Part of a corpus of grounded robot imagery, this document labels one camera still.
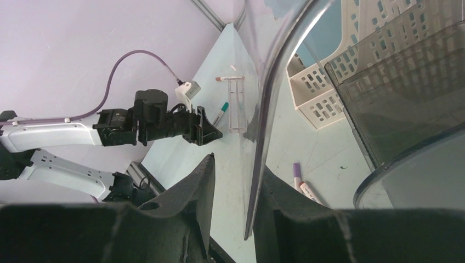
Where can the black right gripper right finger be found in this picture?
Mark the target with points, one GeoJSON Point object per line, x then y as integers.
{"type": "Point", "coordinates": [289, 227]}

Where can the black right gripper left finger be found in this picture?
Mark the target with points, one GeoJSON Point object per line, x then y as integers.
{"type": "Point", "coordinates": [69, 232]}

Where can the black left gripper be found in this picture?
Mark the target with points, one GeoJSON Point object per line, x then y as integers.
{"type": "Point", "coordinates": [181, 122]}

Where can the clear grey drawer box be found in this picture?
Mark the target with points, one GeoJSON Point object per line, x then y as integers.
{"type": "Point", "coordinates": [399, 74]}

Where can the white file organizer rack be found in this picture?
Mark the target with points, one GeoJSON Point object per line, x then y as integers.
{"type": "Point", "coordinates": [319, 98]}

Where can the blue clipboard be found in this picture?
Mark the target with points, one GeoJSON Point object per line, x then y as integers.
{"type": "Point", "coordinates": [326, 35]}

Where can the teal cap marker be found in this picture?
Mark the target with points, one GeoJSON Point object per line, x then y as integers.
{"type": "Point", "coordinates": [220, 114]}

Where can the dark red cap marker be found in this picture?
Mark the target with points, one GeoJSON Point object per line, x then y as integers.
{"type": "Point", "coordinates": [308, 192]}

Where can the brown cap marker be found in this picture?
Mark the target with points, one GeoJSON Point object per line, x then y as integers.
{"type": "Point", "coordinates": [229, 78]}

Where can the purple cap marker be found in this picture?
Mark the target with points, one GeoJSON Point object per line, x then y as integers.
{"type": "Point", "coordinates": [297, 177]}

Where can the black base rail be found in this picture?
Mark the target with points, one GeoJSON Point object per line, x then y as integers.
{"type": "Point", "coordinates": [175, 225]}

